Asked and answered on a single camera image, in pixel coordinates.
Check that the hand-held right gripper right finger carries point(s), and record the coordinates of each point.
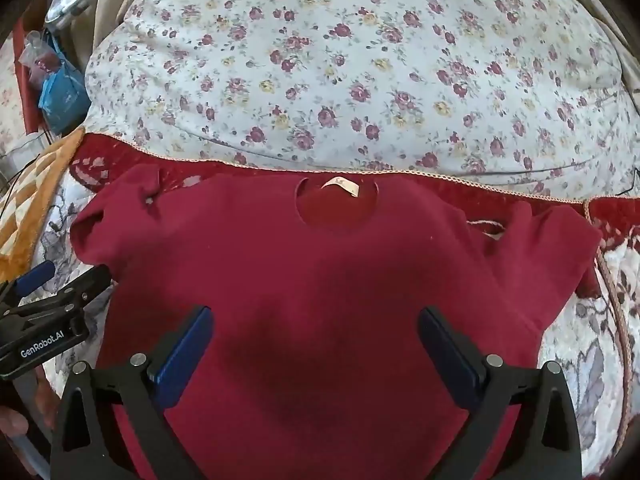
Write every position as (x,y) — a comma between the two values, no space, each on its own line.
(450,360)

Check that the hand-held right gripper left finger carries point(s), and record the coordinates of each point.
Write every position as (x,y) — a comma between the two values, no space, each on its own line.
(182,360)

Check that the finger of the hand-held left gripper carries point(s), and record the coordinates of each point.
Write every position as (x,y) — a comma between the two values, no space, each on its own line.
(35,277)
(82,285)

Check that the dark red sweater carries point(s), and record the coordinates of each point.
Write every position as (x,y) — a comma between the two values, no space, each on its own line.
(320,270)

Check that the person's left hand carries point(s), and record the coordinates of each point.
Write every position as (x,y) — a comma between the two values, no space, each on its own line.
(11,422)

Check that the orange checkered blanket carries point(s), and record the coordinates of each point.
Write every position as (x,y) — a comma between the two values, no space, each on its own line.
(30,210)

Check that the red and white floral blanket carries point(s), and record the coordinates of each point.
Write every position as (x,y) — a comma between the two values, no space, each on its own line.
(590,360)

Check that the blue bag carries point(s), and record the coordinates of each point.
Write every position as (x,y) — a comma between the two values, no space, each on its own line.
(62,95)

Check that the white floral duvet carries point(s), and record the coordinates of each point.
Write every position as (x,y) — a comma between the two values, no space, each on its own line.
(350,60)

